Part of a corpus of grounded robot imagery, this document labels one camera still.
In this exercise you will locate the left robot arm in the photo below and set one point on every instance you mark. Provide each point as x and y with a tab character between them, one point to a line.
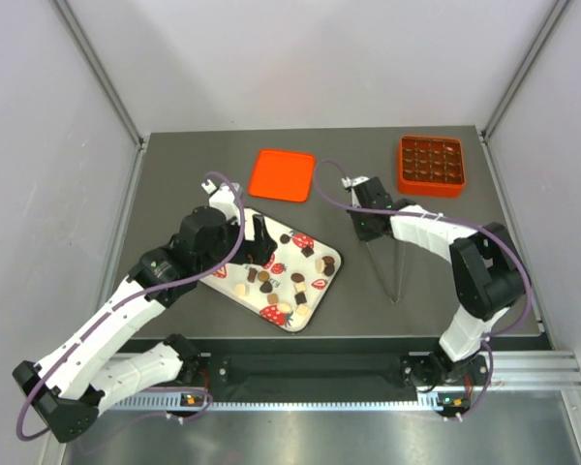
71	387

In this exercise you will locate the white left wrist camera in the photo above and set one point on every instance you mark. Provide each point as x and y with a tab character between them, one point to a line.
209	186

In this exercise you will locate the brown dome chocolate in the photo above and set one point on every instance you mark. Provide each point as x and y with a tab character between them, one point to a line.
297	277

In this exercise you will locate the white strawberry tray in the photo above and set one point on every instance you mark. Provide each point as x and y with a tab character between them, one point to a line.
286	260

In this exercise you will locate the orange box lid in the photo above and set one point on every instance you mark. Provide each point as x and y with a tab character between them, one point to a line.
282	175

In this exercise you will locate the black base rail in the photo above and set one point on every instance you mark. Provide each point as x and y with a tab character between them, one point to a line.
344	378

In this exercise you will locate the brown oval chocolate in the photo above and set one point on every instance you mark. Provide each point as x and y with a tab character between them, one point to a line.
329	265

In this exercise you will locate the orange compartment box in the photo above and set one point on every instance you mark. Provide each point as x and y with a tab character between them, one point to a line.
430	166

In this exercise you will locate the dark heart chocolate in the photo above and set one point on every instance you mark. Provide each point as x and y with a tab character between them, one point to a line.
266	287

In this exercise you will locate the dark small square chocolate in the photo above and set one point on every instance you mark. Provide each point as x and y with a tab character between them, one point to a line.
300	298

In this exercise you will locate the brown rectangular chocolate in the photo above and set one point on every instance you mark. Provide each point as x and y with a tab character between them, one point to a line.
252	275

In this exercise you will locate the white cube chocolate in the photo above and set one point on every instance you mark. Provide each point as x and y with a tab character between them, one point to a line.
302	309

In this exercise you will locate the cream almond chocolate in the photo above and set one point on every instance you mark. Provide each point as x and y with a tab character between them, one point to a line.
284	308

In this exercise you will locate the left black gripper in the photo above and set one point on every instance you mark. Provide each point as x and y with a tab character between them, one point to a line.
259	251

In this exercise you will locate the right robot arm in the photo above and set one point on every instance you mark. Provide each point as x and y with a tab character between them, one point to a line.
486	279

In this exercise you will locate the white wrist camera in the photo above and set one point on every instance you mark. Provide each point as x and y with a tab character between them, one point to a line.
209	186
349	183

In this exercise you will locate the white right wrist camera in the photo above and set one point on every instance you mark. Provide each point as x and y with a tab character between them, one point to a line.
349	183

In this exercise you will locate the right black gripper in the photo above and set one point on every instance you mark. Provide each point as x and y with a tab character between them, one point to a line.
363	233

